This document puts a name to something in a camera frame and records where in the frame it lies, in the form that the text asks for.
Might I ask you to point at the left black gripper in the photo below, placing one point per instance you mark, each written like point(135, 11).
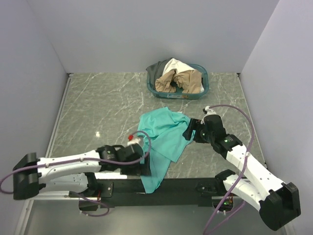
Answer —
point(141, 169)

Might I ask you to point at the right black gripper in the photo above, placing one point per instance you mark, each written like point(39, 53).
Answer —
point(194, 124)

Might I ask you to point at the teal t shirt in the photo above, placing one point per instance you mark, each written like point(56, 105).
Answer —
point(164, 141)

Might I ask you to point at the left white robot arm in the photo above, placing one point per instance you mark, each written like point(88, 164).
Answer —
point(76, 173)

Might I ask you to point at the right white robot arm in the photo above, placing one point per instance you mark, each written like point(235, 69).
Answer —
point(278, 203)

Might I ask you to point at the teal plastic laundry basket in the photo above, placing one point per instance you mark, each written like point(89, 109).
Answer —
point(179, 94)

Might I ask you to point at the beige t shirt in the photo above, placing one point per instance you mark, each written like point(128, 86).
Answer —
point(189, 81)

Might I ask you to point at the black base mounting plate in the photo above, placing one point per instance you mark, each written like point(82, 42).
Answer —
point(171, 193)

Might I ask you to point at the white t shirt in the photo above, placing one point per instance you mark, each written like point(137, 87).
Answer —
point(178, 66)

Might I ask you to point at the dark grey t shirt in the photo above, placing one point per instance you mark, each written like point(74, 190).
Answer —
point(155, 71)

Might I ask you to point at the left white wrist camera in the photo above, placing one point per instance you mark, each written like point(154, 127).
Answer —
point(134, 139)

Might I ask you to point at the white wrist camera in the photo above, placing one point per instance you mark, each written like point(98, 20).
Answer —
point(208, 111)
point(134, 139)

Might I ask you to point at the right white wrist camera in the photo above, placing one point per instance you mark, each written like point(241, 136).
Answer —
point(208, 111)

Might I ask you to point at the aluminium frame rail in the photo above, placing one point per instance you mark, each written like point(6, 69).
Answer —
point(44, 195)

